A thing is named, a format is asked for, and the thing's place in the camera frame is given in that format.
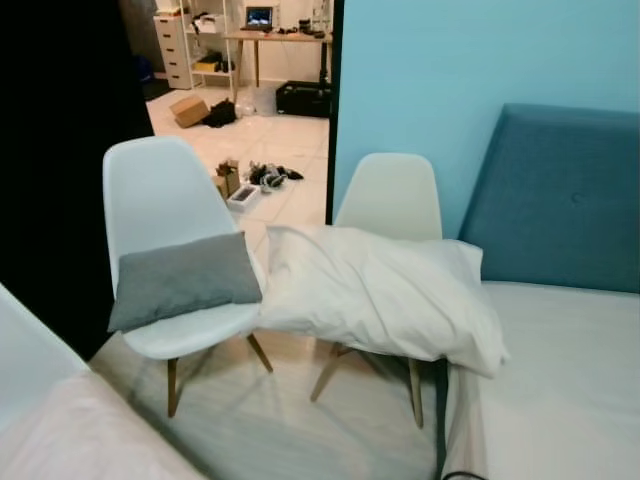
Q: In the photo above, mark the black door frame strip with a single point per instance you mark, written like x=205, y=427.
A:
x=334, y=100

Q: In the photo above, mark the white plastic chair wooden legs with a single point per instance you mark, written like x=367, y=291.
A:
x=160, y=190

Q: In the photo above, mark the white drawer cabinet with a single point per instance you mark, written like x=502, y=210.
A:
x=172, y=50

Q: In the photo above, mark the black bag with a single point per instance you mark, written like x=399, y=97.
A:
x=220, y=114

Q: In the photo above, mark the clear plastic bag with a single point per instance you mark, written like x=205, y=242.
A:
x=256, y=100

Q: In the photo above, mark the black door panel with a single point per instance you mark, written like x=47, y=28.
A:
x=60, y=150

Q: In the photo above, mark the white flat box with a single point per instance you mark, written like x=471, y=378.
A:
x=243, y=198

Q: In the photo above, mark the grey pillow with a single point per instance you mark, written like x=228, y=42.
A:
x=185, y=280

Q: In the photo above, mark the blue upholstered headboard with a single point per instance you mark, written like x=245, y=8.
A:
x=560, y=200

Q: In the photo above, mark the wooden desk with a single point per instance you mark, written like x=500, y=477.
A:
x=285, y=38

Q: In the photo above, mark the bed mattress with white sheet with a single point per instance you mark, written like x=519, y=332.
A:
x=560, y=390

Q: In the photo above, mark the small open cardboard box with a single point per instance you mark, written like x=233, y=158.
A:
x=227, y=180

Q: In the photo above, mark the open laptop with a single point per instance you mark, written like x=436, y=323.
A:
x=259, y=17

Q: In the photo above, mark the black hard case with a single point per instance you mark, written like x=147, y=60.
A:
x=303, y=100

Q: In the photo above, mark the brown cardboard box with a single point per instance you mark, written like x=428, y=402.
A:
x=189, y=111

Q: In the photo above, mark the metal storage shelf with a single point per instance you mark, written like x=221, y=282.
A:
x=212, y=45

